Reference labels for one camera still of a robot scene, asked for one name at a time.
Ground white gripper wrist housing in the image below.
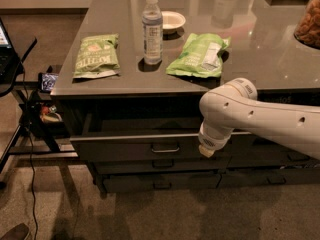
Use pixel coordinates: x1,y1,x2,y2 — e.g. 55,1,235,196
199,122,233,150

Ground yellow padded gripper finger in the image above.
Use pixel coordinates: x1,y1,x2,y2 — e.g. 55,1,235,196
199,144,214,158

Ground grey top drawer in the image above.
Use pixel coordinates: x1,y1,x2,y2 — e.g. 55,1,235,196
69,113,234,163

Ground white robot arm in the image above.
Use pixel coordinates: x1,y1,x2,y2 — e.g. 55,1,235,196
199,78,320,159

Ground grey middle drawer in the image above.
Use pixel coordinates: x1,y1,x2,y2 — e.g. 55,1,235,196
94,157,230,174

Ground grey drawer cabinet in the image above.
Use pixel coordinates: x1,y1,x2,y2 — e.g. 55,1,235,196
52,0,320,193

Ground green snack bag right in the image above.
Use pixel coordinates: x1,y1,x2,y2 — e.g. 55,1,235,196
166,33,231,78

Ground white bowl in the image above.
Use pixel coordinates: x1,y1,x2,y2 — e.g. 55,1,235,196
162,11,186,34

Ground clear water bottle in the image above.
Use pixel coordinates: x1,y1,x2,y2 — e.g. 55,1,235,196
142,0,163,65

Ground green chip bag left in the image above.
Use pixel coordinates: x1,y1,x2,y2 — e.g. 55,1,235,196
73,34,120,79

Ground colourful items on shelf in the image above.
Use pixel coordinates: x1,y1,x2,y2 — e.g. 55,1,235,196
40,105,62,123

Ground smartphone with lit screen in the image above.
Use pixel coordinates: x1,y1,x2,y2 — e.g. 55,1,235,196
38,73,58,93

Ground black laptop stand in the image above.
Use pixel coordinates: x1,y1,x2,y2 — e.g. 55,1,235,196
0,36,74,173

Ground dark shoe tip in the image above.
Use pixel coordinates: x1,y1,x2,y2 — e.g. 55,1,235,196
0,223,30,240

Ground black laptop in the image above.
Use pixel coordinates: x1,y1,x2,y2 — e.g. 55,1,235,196
0,18,19,80

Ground black cable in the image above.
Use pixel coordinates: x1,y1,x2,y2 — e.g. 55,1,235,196
19,60,39,240

